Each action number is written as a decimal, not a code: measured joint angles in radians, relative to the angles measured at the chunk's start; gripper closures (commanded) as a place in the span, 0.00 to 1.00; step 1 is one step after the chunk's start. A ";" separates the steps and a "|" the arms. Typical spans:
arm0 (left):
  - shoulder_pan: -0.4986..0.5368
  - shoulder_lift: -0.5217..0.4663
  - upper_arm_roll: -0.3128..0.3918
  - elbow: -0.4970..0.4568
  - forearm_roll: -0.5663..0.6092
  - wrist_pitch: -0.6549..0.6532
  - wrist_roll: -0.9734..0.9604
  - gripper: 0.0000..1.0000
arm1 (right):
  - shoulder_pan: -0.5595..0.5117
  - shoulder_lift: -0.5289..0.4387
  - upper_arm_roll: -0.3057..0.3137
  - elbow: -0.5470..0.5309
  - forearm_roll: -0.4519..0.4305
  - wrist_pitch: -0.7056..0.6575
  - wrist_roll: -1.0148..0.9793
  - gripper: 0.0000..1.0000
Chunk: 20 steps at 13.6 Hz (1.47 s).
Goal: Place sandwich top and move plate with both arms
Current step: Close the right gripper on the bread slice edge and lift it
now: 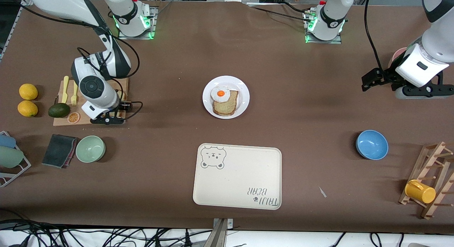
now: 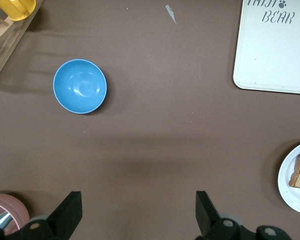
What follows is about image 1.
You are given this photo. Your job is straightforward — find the white round plate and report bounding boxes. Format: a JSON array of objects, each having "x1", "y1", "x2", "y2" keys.
[{"x1": 203, "y1": 76, "x2": 250, "y2": 119}]

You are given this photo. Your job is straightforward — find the wooden cutting board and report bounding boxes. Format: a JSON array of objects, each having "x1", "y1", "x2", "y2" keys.
[{"x1": 53, "y1": 77, "x2": 129, "y2": 126}]

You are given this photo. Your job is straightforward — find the pink ribbed bowl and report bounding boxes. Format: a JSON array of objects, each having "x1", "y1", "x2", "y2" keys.
[{"x1": 388, "y1": 47, "x2": 408, "y2": 68}]

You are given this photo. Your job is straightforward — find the yellow plastic fork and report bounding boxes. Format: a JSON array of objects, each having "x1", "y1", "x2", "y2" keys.
[{"x1": 71, "y1": 76, "x2": 79, "y2": 106}]

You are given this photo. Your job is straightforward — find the avocado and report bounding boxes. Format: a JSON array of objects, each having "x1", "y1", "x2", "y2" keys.
[{"x1": 48, "y1": 103, "x2": 71, "y2": 118}]

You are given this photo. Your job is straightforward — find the pale green bowl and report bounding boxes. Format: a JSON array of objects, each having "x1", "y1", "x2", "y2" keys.
[{"x1": 76, "y1": 135, "x2": 106, "y2": 163}]

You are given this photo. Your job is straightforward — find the dark grey folded cloth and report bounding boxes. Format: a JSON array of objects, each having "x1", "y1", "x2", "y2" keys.
[{"x1": 41, "y1": 134, "x2": 78, "y2": 169}]

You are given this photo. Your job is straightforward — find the blue bowl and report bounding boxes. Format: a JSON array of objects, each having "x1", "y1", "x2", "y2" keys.
[{"x1": 356, "y1": 130, "x2": 389, "y2": 160}]

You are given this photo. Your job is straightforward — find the yellow lemon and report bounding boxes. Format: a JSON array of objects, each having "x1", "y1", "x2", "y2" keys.
[
  {"x1": 19, "y1": 83, "x2": 38, "y2": 100},
  {"x1": 17, "y1": 100, "x2": 38, "y2": 117}
]

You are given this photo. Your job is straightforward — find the wooden mug rack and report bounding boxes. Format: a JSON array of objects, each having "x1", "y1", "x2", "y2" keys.
[{"x1": 399, "y1": 142, "x2": 454, "y2": 219}]

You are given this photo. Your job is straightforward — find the fried egg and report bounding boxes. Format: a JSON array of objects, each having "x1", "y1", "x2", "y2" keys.
[{"x1": 211, "y1": 86, "x2": 230, "y2": 103}]

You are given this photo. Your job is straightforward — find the blue cup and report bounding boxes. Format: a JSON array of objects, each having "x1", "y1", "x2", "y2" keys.
[{"x1": 0, "y1": 135, "x2": 17, "y2": 149}]

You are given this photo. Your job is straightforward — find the bread slice under egg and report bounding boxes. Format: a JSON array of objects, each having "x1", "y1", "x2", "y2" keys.
[{"x1": 213, "y1": 90, "x2": 239, "y2": 116}]

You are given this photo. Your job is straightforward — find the pale green cup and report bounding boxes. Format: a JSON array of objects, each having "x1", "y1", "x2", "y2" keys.
[{"x1": 0, "y1": 146, "x2": 24, "y2": 168}]

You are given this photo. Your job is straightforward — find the yellow mug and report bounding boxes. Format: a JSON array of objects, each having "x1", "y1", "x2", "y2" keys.
[{"x1": 405, "y1": 180, "x2": 436, "y2": 204}]

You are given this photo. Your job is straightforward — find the cream bear print tray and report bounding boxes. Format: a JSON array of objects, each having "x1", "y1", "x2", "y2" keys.
[{"x1": 193, "y1": 143, "x2": 282, "y2": 210}]

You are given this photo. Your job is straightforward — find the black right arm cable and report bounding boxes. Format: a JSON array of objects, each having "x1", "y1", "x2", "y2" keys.
[{"x1": 14, "y1": 0, "x2": 143, "y2": 120}]

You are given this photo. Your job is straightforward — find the white wire rack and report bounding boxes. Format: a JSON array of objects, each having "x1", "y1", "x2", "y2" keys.
[{"x1": 0, "y1": 131, "x2": 32, "y2": 187}]

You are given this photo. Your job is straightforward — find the aluminium frame profile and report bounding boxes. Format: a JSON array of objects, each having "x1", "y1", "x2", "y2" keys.
[{"x1": 0, "y1": 7, "x2": 22, "y2": 61}]

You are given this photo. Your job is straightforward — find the tangled black cables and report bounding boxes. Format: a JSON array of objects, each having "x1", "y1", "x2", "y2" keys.
[{"x1": 0, "y1": 219, "x2": 213, "y2": 247}]

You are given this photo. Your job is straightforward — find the metal table clamp bracket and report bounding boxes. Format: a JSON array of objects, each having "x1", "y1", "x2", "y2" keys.
[{"x1": 212, "y1": 218, "x2": 234, "y2": 247}]

